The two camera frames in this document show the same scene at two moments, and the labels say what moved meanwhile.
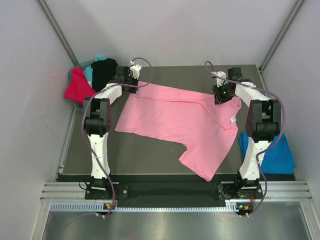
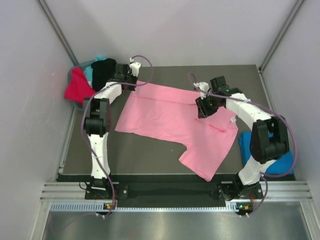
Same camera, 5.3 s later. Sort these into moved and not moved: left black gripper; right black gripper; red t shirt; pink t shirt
Moved: right black gripper
Not moved: red t shirt; left black gripper; pink t shirt
